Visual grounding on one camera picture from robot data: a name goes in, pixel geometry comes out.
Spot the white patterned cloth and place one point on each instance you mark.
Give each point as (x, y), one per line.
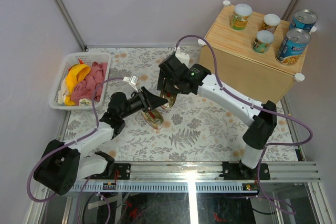
(77, 98)

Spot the blue soup can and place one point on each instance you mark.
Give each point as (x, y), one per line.
(303, 19)
(293, 46)

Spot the yellow jar white lid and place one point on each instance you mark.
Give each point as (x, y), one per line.
(270, 23)

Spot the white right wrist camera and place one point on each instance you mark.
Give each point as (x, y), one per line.
(182, 56)

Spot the gold oval tin under jar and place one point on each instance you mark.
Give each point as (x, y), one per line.
(153, 118)

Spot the yellow cloth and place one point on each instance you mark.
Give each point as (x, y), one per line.
(77, 73)

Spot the gold oval fish tin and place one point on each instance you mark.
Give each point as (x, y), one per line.
(170, 97)

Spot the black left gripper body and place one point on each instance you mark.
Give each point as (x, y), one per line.
(139, 103)

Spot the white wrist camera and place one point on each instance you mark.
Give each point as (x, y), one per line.
(132, 81)
(182, 56)

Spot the wooden cube cabinet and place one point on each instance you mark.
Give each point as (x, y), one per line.
(259, 76)

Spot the white plastic laundry basket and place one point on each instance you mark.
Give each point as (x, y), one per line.
(73, 59)

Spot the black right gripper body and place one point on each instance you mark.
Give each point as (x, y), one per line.
(177, 80)

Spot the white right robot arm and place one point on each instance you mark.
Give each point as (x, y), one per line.
(260, 124)

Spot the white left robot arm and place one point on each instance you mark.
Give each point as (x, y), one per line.
(64, 163)

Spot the aluminium frame rail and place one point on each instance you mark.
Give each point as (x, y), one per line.
(224, 177)

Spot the pink cloth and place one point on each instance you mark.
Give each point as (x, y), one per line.
(85, 88)

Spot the dark green small can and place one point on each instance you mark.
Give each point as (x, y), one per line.
(263, 41)

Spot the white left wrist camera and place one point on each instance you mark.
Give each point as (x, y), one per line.
(132, 81)

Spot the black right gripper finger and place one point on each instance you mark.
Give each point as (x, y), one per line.
(161, 84)
(174, 87)

